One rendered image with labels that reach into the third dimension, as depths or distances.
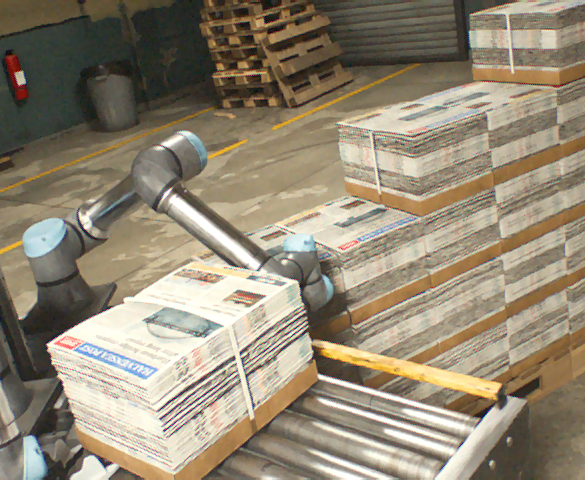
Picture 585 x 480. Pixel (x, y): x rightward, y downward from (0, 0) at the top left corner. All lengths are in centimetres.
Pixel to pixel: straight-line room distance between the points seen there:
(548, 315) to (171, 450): 168
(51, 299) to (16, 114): 700
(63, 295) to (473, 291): 120
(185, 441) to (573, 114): 170
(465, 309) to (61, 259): 120
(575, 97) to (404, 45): 730
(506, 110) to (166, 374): 143
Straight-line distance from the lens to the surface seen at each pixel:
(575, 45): 249
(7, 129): 889
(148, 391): 117
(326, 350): 155
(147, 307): 141
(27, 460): 126
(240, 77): 855
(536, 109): 237
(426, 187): 211
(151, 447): 127
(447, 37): 940
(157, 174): 168
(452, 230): 222
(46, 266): 199
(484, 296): 237
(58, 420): 170
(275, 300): 133
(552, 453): 253
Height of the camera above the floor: 159
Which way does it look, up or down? 21 degrees down
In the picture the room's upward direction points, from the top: 11 degrees counter-clockwise
